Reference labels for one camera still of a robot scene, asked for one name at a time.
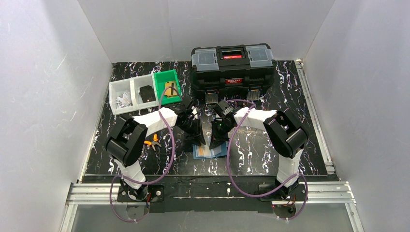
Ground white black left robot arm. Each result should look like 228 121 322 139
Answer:
104 100 205 201

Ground black card in white bin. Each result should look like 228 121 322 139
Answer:
139 85 156 103

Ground gold card in green bin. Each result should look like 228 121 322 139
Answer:
164 81 178 97

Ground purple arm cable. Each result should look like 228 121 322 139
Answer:
225 99 309 221
109 86 180 223

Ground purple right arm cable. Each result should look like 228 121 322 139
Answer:
225 99 309 221

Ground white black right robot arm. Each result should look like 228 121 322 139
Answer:
209 100 309 198

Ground patterned cards in white bin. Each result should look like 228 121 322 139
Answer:
116 91 132 109

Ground yellow black handled pliers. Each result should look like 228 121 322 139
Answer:
144 133 161 151

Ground white bin with patterned cards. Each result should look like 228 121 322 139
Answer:
109 79 135 115

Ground white bin with black card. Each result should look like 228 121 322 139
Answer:
130 74 159 110

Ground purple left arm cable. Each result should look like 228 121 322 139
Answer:
109 86 180 223

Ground black toolbox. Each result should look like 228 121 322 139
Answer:
190 43 279 104

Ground green plastic bin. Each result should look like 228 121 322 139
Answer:
154 70 182 106

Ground blue leather card holder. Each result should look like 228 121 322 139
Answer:
192 143 227 160

